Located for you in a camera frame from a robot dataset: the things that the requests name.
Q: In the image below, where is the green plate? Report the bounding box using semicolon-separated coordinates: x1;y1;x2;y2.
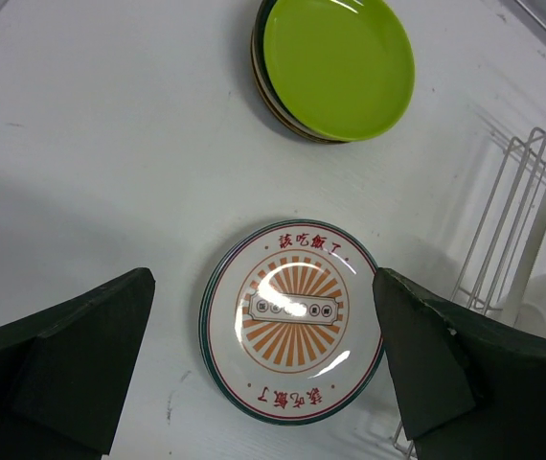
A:
262;1;416;142

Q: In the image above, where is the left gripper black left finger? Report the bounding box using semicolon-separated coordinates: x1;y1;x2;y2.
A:
0;267;155;459

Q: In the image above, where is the dark grey blue plate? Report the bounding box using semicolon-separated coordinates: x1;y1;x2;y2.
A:
251;0;344;145

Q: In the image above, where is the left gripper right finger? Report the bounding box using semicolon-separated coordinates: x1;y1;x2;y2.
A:
373;268;546;459

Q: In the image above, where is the metal wire dish rack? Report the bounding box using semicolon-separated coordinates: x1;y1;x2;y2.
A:
392;103;546;460

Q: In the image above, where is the white plate orange flower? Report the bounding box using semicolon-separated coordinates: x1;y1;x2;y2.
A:
203;220;387;424

